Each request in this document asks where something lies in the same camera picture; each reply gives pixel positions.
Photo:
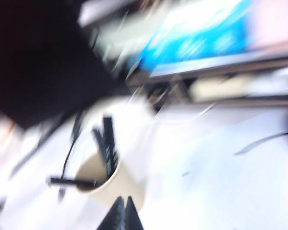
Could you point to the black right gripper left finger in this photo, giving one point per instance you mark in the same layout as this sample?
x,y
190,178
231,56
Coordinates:
x,y
116,215

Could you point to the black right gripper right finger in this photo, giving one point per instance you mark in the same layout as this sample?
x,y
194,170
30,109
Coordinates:
x,y
134,215

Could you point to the beige paper cup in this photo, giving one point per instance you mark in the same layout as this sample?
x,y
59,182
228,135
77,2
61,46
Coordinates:
x,y
124,182

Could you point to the black marker with round cap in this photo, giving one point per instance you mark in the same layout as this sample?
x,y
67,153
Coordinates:
x,y
110,146

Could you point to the black marker with flat cap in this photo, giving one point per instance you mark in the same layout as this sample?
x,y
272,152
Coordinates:
x,y
98,141

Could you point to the beige flat box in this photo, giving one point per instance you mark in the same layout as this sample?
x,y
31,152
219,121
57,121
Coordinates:
x,y
218,88

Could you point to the large black monitor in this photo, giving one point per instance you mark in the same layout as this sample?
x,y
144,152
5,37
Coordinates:
x,y
38,60

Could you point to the wooden desk shelf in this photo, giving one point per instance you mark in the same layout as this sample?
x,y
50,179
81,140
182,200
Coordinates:
x,y
230,69

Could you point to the blue wet wipes pack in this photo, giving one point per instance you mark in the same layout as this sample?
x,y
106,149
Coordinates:
x,y
196,33

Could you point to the pink tissue pack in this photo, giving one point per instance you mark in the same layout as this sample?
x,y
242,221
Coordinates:
x,y
273,21

